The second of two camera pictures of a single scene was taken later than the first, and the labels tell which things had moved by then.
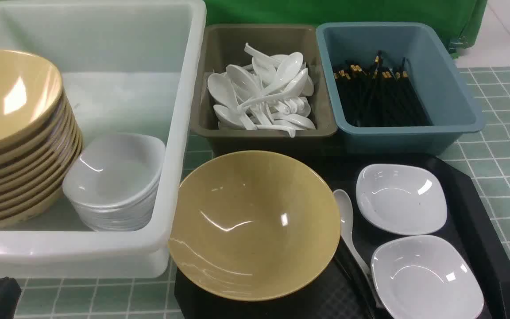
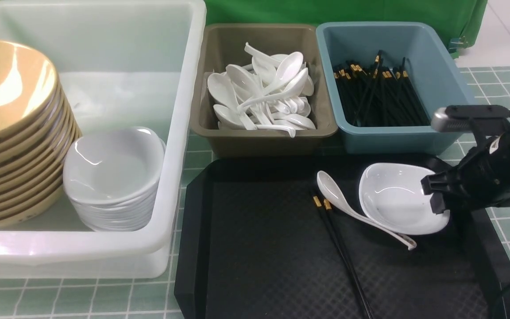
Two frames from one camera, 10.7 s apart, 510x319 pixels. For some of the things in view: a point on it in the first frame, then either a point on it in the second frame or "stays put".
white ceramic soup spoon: x=344 y=211 to x=332 y=194
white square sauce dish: x=401 y=199 stays put
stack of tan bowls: x=26 y=143 stays put
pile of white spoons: x=274 y=92 stays put
